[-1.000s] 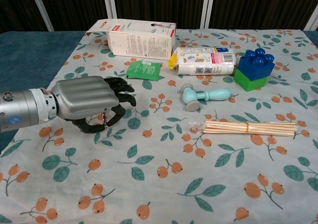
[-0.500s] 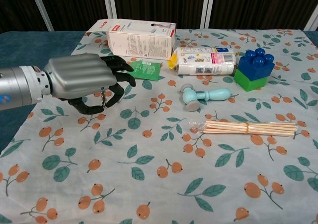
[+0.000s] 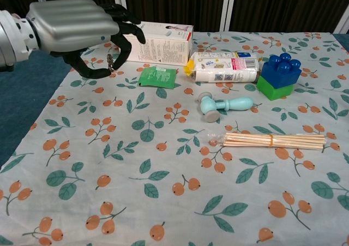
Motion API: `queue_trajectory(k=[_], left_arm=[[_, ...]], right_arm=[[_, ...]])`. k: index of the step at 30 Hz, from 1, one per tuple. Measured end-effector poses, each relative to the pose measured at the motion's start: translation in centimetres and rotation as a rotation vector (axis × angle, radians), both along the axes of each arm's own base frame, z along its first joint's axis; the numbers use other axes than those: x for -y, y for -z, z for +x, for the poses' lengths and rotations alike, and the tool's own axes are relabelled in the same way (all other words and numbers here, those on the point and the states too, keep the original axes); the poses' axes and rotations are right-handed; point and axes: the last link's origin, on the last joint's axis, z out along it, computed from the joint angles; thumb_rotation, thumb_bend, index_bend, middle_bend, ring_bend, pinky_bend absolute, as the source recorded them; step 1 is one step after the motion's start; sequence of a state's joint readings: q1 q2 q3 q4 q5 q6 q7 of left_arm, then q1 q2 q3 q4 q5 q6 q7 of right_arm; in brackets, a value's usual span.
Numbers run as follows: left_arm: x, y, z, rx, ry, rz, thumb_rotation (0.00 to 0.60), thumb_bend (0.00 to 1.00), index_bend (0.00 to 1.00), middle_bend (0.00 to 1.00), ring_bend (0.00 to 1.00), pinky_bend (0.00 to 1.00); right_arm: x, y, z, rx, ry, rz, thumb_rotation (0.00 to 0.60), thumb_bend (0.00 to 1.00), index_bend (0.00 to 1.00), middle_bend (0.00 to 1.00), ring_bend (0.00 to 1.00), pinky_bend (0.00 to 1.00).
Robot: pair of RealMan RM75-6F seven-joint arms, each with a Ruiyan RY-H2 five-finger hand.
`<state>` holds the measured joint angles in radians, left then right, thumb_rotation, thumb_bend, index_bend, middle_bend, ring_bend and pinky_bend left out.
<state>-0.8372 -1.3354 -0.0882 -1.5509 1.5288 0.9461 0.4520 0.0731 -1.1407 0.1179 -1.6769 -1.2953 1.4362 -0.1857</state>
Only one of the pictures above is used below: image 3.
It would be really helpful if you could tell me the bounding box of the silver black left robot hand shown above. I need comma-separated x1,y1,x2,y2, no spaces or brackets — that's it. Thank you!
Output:
26,0,147,80

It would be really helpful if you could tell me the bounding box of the white red cardboard box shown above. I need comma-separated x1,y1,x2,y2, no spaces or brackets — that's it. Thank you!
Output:
124,21,195,66

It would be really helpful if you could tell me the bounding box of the green foil packet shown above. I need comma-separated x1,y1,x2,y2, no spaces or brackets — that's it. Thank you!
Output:
137,65,177,89

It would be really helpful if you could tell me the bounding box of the white tissue pack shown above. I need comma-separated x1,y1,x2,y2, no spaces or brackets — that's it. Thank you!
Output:
185,51,263,83

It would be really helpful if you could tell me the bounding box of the teal toy hammer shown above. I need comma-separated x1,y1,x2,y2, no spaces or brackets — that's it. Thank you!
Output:
197,91,254,122

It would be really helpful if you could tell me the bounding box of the floral berry print tablecloth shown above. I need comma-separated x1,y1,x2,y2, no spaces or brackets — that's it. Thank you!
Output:
0,30,349,246

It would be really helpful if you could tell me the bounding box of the green building block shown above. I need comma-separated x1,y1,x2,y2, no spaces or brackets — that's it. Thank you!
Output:
256,75,296,101

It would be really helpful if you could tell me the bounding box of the blue building block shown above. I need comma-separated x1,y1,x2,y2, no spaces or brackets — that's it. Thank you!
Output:
261,52,303,90

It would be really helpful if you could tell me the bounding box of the wooden stick bundle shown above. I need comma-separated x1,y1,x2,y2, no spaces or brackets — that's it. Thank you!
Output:
208,132,327,151

